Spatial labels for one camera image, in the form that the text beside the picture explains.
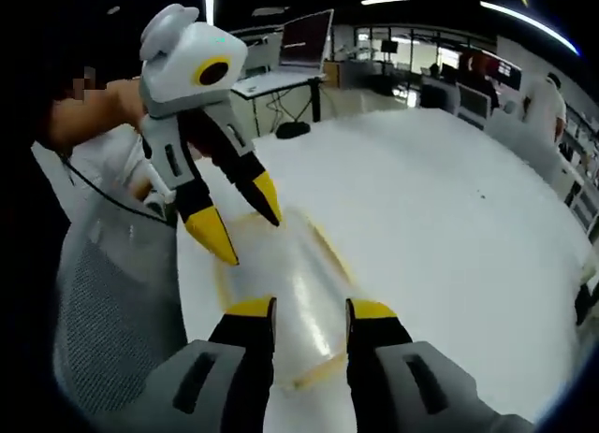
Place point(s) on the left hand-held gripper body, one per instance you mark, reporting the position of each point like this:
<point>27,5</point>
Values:
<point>192,68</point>

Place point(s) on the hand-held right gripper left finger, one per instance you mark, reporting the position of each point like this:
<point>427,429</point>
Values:
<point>224,372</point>

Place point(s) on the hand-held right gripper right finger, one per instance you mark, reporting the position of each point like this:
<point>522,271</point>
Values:
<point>402,372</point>

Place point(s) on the long ceiling light strip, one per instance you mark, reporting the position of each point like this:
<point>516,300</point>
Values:
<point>208,5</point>

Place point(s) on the white laptop stand desk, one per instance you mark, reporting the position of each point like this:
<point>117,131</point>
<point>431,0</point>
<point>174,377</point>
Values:
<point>313,101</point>

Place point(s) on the silver laptop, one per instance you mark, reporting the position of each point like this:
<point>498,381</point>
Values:
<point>299,49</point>

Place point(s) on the grey mesh office chair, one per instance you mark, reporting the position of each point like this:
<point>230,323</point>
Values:
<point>117,321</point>

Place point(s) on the short ceiling light strip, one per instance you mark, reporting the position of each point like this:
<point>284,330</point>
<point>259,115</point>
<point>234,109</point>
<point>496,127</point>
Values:
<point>386,0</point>

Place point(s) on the white desktop monitor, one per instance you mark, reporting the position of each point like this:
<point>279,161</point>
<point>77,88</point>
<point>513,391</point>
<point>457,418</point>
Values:
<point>475,103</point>

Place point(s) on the curved ceiling light strip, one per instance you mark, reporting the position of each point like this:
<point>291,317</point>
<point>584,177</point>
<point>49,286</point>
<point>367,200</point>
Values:
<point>529,24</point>

